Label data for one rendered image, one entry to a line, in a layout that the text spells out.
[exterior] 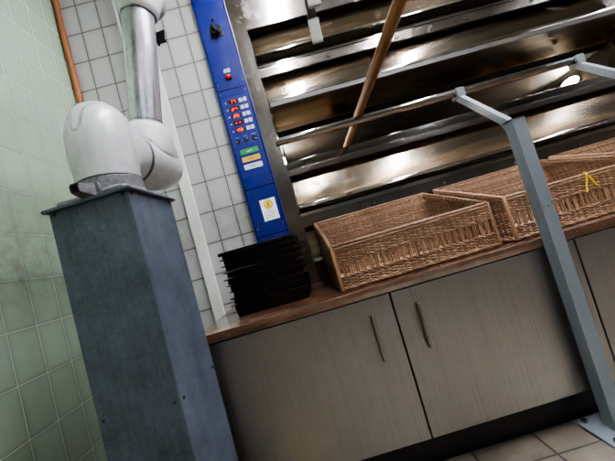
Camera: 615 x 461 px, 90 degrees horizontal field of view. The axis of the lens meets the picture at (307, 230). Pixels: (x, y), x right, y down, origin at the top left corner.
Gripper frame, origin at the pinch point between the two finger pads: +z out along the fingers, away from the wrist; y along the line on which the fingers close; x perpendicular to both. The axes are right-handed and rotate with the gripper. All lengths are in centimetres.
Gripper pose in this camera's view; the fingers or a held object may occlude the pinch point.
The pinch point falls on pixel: (316, 22)
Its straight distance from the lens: 95.8
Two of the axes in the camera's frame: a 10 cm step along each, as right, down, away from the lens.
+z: 2.2, 9.8, -0.4
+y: -0.9, -0.2, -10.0
